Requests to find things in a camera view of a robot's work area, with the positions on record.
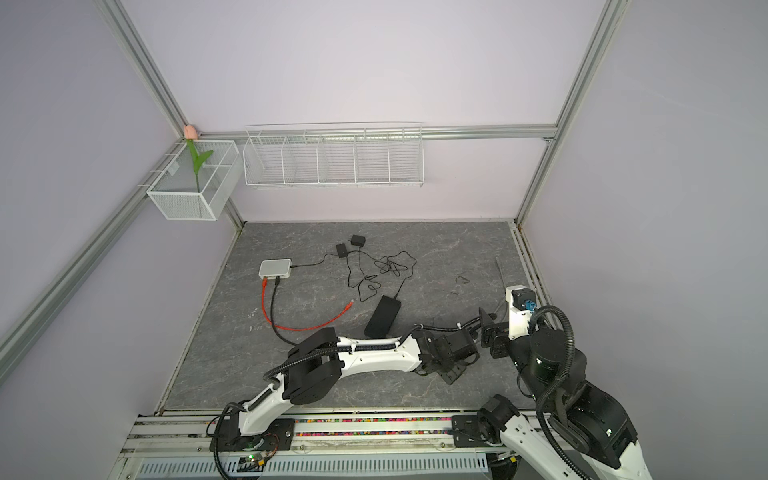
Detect white mesh box basket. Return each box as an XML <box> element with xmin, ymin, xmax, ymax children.
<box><xmin>148</xmin><ymin>140</ymin><xmax>244</xmax><ymax>221</ymax></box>

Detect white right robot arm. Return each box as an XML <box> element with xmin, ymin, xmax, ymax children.
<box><xmin>478</xmin><ymin>305</ymin><xmax>651</xmax><ymax>479</ymax></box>

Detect black ethernet cable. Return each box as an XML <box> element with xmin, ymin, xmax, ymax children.
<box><xmin>269</xmin><ymin>277</ymin><xmax>301</xmax><ymax>348</ymax></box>

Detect black power adapter far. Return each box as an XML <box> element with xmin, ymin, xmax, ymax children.
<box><xmin>350</xmin><ymin>235</ymin><xmax>366</xmax><ymax>247</ymax></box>

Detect black power cable with plug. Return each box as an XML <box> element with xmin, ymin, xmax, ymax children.
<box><xmin>290</xmin><ymin>251</ymin><xmax>338</xmax><ymax>270</ymax></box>

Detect red ethernet cable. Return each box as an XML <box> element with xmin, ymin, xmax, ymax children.
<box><xmin>260</xmin><ymin>277</ymin><xmax>355</xmax><ymax>333</ymax></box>

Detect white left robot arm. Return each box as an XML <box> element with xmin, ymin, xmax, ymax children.
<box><xmin>209</xmin><ymin>327</ymin><xmax>479</xmax><ymax>454</ymax></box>

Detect white wire wall basket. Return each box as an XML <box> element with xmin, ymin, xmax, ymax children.
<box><xmin>243</xmin><ymin>122</ymin><xmax>425</xmax><ymax>188</ymax></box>

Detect pink artificial tulip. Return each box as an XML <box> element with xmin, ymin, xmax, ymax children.
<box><xmin>183</xmin><ymin>125</ymin><xmax>213</xmax><ymax>193</ymax></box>

